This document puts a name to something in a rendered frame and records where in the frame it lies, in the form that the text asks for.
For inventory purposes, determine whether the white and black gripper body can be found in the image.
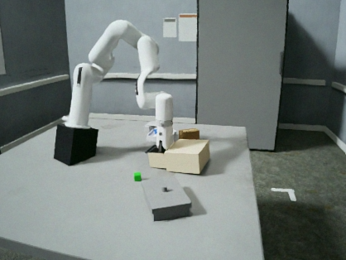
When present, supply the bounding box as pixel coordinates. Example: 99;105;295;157
156;125;174;150

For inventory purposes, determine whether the green block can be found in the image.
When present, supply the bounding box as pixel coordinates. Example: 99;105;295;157
134;172;141;181

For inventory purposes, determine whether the brown cardboard box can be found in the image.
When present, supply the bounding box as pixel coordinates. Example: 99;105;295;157
179;128;199;140

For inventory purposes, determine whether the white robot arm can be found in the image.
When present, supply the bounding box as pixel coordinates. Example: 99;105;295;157
62;20;173;132

